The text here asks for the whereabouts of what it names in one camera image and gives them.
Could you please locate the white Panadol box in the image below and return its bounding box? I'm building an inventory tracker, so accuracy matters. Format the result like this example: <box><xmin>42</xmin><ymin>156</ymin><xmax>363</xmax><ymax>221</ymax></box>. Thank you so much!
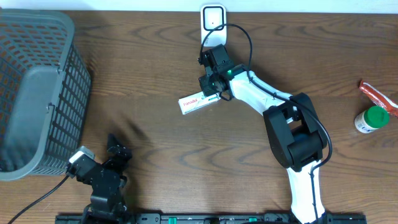
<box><xmin>178</xmin><ymin>92</ymin><xmax>221</xmax><ymax>114</ymax></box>

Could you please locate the red chocolate bar wrapper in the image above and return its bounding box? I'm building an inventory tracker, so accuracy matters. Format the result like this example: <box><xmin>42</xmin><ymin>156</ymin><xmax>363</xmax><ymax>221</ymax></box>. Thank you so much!
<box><xmin>359</xmin><ymin>80</ymin><xmax>398</xmax><ymax>117</ymax></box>

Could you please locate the green lid jar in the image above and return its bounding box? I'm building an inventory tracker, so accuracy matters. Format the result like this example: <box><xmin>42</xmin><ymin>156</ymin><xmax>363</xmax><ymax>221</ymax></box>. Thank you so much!
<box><xmin>354</xmin><ymin>106</ymin><xmax>390</xmax><ymax>134</ymax></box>

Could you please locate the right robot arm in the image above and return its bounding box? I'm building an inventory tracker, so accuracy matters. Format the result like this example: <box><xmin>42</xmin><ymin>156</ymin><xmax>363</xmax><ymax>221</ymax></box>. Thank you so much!
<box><xmin>198</xmin><ymin>44</ymin><xmax>332</xmax><ymax>223</ymax></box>

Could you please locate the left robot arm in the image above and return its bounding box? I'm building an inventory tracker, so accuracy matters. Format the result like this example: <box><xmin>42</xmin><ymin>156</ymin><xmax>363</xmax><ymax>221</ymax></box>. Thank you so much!
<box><xmin>72</xmin><ymin>134</ymin><xmax>132</xmax><ymax>223</ymax></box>

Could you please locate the dark grey plastic basket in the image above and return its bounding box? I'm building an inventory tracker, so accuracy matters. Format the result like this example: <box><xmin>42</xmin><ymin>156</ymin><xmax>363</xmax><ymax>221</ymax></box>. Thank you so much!
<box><xmin>1</xmin><ymin>9</ymin><xmax>91</xmax><ymax>181</ymax></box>

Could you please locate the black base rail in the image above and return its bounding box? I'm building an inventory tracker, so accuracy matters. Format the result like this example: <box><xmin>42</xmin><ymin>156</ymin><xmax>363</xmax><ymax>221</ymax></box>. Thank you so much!
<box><xmin>55</xmin><ymin>212</ymin><xmax>368</xmax><ymax>224</ymax></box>

